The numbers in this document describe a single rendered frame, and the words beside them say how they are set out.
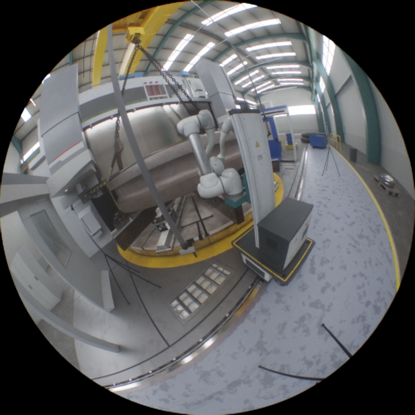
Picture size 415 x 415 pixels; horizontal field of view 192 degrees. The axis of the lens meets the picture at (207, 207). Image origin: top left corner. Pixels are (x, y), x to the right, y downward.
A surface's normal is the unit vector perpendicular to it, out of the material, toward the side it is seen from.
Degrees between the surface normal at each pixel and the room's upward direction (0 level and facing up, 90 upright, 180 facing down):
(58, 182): 90
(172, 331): 0
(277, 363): 0
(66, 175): 90
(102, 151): 90
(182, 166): 90
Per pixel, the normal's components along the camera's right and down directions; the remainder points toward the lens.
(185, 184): 0.24, 0.40
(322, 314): -0.30, -0.83
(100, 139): 0.70, 0.14
